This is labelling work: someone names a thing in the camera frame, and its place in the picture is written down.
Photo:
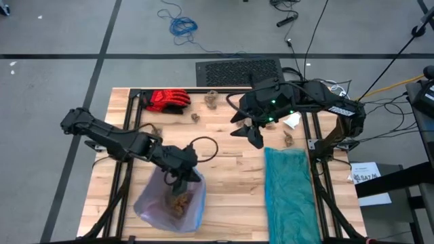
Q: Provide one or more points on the large brown paper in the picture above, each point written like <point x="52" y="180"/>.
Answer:
<point x="211" y="99"/>

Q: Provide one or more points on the white printed paper sheet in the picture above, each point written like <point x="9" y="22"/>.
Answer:
<point x="373" y="200"/>

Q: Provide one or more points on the red and black glove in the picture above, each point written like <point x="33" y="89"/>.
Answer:
<point x="166" y="100"/>

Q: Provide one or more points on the black aluminium table frame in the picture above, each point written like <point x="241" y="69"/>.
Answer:
<point x="200" y="89"/>

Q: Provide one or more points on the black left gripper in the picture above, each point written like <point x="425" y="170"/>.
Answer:
<point x="173" y="157"/>

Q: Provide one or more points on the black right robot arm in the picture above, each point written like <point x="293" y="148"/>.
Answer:
<point x="325" y="98"/>

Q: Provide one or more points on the black device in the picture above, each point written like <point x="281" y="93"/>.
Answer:
<point x="425" y="96"/>

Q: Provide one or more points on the grey plastic trash bin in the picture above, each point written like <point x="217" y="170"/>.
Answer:
<point x="159" y="217"/>

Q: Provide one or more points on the dark blue object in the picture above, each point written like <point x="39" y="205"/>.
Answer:
<point x="3" y="10"/>

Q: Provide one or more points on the black stand pole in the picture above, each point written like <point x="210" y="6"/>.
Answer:
<point x="390" y="64"/>

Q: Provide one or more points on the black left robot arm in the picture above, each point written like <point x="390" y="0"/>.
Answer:
<point x="101" y="130"/>

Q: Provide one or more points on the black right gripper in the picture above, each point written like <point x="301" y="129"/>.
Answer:
<point x="252" y="105"/>

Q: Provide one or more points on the brown paper heap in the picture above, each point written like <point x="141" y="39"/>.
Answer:
<point x="178" y="205"/>

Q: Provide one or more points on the brown paper ball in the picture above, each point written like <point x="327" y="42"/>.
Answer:
<point x="289" y="139"/>
<point x="195" y="117"/>
<point x="270" y="126"/>
<point x="240" y="124"/>

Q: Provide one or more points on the black desk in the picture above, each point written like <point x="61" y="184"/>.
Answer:
<point x="390" y="181"/>

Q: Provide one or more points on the teal plastic trash bag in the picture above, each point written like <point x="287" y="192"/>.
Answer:
<point x="288" y="193"/>

